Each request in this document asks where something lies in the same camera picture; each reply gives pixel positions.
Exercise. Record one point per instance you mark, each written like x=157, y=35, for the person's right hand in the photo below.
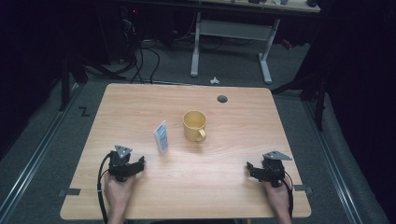
x=278, y=197

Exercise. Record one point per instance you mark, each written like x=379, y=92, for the yellow mug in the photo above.
x=194, y=126

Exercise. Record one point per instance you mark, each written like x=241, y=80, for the white scrap on floor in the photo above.
x=214, y=81

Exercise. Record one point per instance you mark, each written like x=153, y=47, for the white and blue tube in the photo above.
x=161, y=137

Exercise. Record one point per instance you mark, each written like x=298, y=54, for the dark round table grommet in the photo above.
x=222, y=99

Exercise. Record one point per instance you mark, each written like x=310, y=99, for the grey tape strip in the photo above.
x=70, y=192
x=303, y=188

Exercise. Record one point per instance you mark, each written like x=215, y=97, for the black metal stand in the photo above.
x=65, y=81
x=319, y=102

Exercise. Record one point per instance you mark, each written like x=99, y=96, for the person's left hand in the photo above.
x=118, y=193

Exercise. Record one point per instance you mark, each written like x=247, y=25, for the metal floor rail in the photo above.
x=334, y=168
x=34, y=158

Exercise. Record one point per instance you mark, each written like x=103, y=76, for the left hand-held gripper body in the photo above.
x=119, y=163

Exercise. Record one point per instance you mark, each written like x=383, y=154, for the white-framed desk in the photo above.
x=233, y=29

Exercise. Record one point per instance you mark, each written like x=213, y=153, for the red object under desk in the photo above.
x=287, y=43

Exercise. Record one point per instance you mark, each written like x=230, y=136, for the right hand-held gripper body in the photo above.
x=273, y=169

